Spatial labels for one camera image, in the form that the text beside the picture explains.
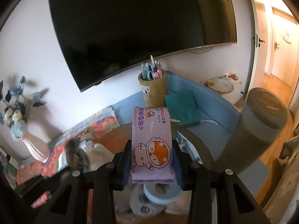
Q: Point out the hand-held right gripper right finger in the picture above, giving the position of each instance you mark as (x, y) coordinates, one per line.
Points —
(178, 170)

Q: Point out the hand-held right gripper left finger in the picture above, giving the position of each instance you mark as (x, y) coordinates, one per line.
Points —
(126, 170)

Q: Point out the purple wet wipes pack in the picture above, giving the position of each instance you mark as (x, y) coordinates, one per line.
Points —
(151, 133)

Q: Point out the grey-blue soft bowl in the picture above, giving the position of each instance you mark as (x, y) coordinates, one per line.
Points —
(158, 197)

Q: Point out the light blue mat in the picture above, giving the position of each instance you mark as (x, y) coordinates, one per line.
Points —
(210, 121)

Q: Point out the teal cloth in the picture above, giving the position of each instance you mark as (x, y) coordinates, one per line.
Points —
(182, 107)

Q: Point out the brown pen holder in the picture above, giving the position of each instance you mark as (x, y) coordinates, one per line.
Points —
(154, 91)

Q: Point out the grey trash bin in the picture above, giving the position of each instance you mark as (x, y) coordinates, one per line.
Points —
(254, 126)

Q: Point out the white plate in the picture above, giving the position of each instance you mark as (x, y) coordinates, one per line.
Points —
(222, 86)

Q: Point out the cluster of pens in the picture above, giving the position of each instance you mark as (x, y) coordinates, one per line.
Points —
(151, 71)

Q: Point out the row of books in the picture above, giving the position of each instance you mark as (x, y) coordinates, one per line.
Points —
(9, 170)

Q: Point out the blue artificial flowers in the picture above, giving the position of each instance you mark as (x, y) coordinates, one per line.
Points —
(16, 116)

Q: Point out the black television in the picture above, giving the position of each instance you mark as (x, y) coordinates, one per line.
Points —
(140, 28)

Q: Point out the white door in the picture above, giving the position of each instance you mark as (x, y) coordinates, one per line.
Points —
(282, 51)

